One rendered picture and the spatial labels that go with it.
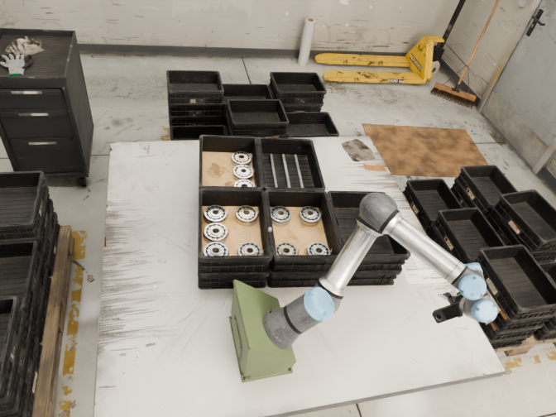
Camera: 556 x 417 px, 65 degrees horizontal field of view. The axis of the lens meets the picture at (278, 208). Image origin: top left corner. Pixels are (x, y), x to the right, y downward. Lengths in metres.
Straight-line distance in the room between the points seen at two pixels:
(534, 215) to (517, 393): 1.11
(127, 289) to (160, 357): 0.34
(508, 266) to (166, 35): 3.81
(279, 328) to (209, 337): 0.34
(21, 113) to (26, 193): 0.54
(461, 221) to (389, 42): 3.03
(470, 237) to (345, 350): 1.45
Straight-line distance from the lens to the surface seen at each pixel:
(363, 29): 5.40
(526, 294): 2.77
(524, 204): 3.32
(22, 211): 2.65
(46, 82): 2.90
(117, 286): 1.96
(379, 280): 2.06
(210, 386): 1.73
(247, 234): 1.95
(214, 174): 2.21
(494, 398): 2.93
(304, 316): 1.56
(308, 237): 1.99
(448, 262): 1.46
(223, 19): 4.93
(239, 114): 3.27
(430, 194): 3.39
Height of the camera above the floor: 2.31
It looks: 45 degrees down
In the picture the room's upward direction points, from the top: 11 degrees clockwise
